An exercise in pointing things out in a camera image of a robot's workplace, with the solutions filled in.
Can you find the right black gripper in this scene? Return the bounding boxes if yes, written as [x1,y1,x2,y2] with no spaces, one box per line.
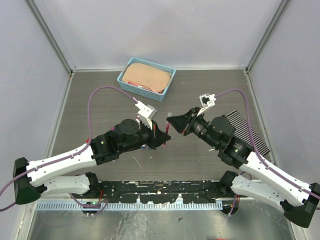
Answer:
[166,106,220,149]

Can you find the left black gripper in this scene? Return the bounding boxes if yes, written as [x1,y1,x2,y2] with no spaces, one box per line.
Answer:
[120,117,171,153]

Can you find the red gel pen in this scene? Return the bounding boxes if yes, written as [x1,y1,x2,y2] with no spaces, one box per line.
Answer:
[163,122,170,148]

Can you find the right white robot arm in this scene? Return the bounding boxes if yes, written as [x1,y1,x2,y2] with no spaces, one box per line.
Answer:
[166,107,320,228]

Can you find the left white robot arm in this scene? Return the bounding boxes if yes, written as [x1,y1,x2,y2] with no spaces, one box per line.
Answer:
[13,119,171,205]

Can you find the blue plastic basket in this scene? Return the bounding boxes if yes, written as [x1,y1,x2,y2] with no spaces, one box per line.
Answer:
[117,57,176,102]

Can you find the black white striped cloth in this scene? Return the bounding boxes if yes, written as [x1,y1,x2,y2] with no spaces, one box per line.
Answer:
[225,110,270,157]

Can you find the peach folded towel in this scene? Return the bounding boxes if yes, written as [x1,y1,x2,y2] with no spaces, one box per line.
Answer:
[122,62,172,94]

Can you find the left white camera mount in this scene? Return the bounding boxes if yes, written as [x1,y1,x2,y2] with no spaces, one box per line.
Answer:
[135,100,158,130]

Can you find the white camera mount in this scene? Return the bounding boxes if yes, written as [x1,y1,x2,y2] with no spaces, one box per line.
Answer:
[135,100,158,130]
[197,93,217,116]

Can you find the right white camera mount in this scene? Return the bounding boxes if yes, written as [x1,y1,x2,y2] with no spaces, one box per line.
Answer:
[197,93,217,116]

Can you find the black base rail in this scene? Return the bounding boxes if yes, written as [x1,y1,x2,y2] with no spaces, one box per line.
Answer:
[71,179,237,204]

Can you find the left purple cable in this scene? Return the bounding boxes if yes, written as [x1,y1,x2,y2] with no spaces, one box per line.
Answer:
[0,86,141,216]

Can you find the blue slotted cable duct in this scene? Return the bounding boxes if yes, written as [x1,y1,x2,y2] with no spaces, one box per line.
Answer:
[35,200,223,211]

